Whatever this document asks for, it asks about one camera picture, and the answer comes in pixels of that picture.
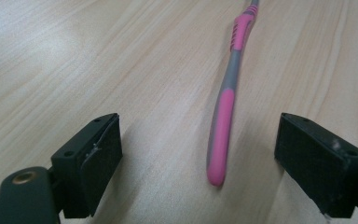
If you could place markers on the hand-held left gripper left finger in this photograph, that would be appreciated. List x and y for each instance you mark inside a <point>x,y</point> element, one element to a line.
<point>87,161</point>

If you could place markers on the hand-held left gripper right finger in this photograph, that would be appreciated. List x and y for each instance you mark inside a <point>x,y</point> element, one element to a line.
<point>317,165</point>

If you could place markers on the pink and grey toothbrush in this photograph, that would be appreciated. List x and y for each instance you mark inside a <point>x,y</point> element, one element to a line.
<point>222,130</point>

